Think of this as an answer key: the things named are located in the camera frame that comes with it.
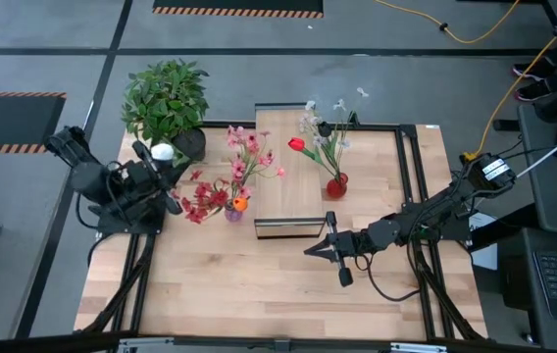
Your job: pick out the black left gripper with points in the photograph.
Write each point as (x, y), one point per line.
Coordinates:
(143, 179)

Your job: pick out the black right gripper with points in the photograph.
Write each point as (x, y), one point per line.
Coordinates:
(352, 242)

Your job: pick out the white tulip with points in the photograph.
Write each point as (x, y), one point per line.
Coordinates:
(162, 152)

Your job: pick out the red blossom spray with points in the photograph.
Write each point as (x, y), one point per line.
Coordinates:
(218, 197)

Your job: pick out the red glass vase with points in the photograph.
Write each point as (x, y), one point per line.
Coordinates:
(336, 188)

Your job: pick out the pink blossom spray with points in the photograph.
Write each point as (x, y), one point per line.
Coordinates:
(237, 166)

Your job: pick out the purple glass vase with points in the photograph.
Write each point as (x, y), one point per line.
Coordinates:
(232, 216)

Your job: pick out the orange tulip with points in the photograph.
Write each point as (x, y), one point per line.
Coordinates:
(240, 204)

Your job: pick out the red tulip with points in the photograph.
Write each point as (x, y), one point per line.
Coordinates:
(296, 144)

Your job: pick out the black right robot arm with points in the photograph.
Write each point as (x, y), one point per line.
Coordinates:
(445, 206)

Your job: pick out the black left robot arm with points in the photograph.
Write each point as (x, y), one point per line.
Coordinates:
(87, 181)

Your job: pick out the potted green plant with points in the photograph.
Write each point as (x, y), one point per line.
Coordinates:
(166, 98)

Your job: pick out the black gantry bar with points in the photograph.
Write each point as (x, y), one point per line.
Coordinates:
(278, 345)

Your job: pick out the hazard-striped black floor mat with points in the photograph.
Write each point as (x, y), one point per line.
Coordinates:
(239, 5)
(9, 120)

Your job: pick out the dark desk with keyboard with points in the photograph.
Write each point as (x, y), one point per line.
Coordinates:
(519, 294)

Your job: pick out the person's shoe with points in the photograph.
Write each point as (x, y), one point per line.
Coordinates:
(533, 91)
(528, 71)

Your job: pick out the wooden shelf with black frame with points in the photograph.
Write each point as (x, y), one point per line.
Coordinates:
(288, 166)

